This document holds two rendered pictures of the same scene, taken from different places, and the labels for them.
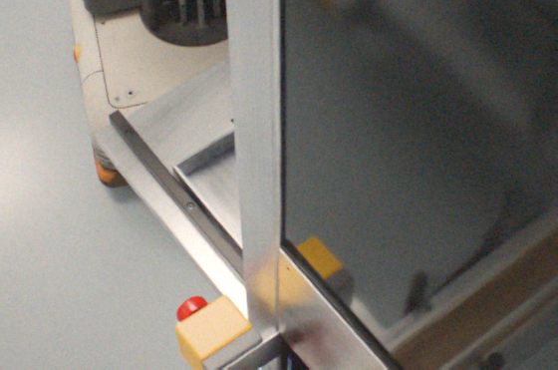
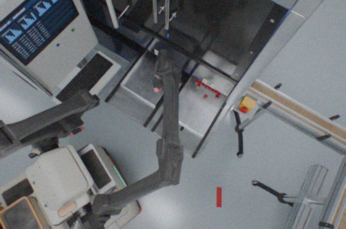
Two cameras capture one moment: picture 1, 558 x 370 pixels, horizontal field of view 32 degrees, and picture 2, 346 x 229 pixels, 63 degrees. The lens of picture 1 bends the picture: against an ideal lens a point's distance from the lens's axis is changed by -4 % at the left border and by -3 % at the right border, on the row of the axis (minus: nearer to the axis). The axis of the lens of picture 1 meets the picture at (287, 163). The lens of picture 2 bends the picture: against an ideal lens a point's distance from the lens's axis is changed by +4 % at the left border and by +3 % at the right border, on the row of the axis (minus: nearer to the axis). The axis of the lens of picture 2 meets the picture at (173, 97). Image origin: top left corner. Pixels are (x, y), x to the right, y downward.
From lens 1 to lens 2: 1.26 m
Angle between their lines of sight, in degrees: 47
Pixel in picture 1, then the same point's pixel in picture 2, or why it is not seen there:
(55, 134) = not seen: outside the picture
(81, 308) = (176, 200)
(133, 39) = not seen: hidden behind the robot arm
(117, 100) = (125, 210)
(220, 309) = (245, 102)
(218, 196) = (202, 125)
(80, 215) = (149, 216)
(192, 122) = (185, 139)
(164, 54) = not seen: hidden behind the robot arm
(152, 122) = (189, 148)
